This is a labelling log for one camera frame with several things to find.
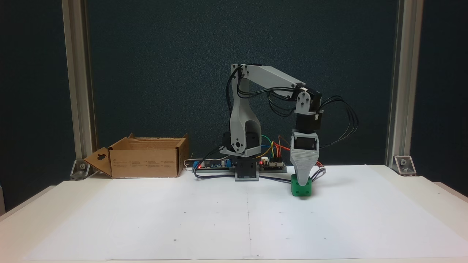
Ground grey ribbed fixed gripper jaw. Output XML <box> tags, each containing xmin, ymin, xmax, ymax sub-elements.
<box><xmin>290</xmin><ymin>150</ymin><xmax>321</xmax><ymax>187</ymax></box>

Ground green die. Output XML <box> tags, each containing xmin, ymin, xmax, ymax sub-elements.
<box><xmin>291</xmin><ymin>174</ymin><xmax>312</xmax><ymax>197</ymax></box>

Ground blue circuit board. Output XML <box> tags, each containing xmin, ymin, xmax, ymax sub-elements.
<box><xmin>193</xmin><ymin>160</ymin><xmax>234</xmax><ymax>171</ymax></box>

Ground large white paper sheet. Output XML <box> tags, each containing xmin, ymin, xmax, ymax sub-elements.
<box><xmin>22</xmin><ymin>165</ymin><xmax>468</xmax><ymax>260</ymax></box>

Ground open cardboard box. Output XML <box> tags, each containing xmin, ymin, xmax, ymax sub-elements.
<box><xmin>83</xmin><ymin>133</ymin><xmax>190</xmax><ymax>179</ymax></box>

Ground orange and red wires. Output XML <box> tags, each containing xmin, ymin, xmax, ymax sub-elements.
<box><xmin>276</xmin><ymin>135</ymin><xmax>324</xmax><ymax>168</ymax></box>

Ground circuit board with jumper wires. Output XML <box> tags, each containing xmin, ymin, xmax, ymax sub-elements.
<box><xmin>258</xmin><ymin>157</ymin><xmax>288</xmax><ymax>173</ymax></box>

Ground coloured jumper wires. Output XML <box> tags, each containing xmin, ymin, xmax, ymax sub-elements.
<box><xmin>260</xmin><ymin>134</ymin><xmax>284</xmax><ymax>161</ymax></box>

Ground black gripper loop cable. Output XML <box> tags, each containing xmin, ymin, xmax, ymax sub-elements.
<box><xmin>317</xmin><ymin>96</ymin><xmax>359</xmax><ymax>149</ymax></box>

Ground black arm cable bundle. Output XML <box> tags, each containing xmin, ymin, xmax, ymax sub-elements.
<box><xmin>226</xmin><ymin>66</ymin><xmax>299</xmax><ymax>118</ymax></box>

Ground metal corner bracket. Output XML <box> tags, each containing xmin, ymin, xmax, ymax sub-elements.
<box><xmin>393</xmin><ymin>155</ymin><xmax>416</xmax><ymax>176</ymax></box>
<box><xmin>70</xmin><ymin>159</ymin><xmax>92</xmax><ymax>180</ymax></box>

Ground aluminium frame post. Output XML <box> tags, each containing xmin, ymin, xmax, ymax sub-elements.
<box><xmin>61</xmin><ymin>0</ymin><xmax>98</xmax><ymax>161</ymax></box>
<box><xmin>386</xmin><ymin>0</ymin><xmax>424</xmax><ymax>167</ymax></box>

